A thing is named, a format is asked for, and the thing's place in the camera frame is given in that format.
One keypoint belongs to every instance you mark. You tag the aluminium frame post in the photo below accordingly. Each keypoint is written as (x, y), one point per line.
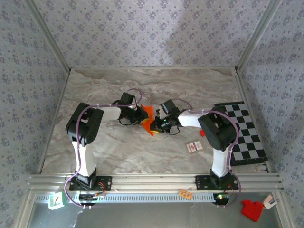
(257, 35)
(48, 35)

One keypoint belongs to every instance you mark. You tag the aluminium table side rail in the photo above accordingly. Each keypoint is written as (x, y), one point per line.
(241, 85)

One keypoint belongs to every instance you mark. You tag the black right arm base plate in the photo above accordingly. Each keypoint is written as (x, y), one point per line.
(202, 183)

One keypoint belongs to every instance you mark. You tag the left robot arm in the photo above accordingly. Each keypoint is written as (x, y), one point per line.
(83, 126)

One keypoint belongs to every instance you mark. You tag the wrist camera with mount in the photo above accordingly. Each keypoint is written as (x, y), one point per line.
(126, 99)
(169, 106)

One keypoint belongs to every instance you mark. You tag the large red plastic brick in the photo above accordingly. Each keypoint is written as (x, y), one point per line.
(251, 210)

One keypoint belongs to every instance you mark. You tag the grey metal sheet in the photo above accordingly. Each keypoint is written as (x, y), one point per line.
(154, 216)

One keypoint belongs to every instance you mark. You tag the aluminium frame leg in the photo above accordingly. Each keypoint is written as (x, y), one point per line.
(286, 213)
(25, 211)

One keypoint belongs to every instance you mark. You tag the small card with red marks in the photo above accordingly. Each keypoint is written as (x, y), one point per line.
(194, 147)

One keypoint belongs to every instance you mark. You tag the long aluminium mounting rail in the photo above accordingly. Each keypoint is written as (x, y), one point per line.
(154, 183)

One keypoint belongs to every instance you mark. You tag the black grey checkerboard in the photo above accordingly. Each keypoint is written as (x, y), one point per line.
(249, 133)

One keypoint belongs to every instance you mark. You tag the green white card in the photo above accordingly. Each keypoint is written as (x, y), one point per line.
(56, 200)

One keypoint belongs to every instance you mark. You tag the small red block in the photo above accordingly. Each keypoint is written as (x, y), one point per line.
(202, 133)

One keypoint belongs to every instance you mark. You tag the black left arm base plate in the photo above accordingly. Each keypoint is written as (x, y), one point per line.
(104, 183)

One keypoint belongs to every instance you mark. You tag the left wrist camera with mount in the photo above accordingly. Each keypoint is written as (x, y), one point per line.
(126, 99)

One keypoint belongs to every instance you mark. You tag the white pink plastic clip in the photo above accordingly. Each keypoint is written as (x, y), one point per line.
(269, 202)

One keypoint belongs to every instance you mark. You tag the orange square paper sheet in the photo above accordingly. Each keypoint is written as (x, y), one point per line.
(148, 111)

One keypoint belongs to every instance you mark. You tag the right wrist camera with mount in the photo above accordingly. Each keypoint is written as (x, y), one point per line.
(169, 106)

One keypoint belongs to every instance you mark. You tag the orange paper tag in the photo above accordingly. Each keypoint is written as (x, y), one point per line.
(185, 194)

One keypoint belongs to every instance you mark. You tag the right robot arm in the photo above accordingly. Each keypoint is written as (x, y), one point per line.
(221, 135)

